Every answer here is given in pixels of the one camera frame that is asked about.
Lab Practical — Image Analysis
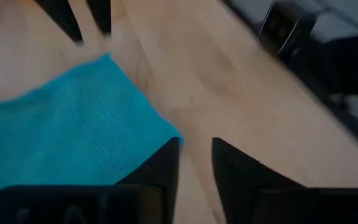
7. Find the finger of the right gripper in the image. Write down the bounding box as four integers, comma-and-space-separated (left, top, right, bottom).
34, 0, 84, 44
85, 0, 113, 35

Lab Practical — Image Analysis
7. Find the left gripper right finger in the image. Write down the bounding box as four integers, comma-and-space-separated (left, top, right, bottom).
211, 137, 358, 224

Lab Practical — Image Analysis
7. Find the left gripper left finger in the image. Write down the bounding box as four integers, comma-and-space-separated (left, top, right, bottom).
0, 136, 181, 224

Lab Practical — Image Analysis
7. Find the teal microfiber towel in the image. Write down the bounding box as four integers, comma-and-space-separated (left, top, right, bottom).
0, 53, 185, 212

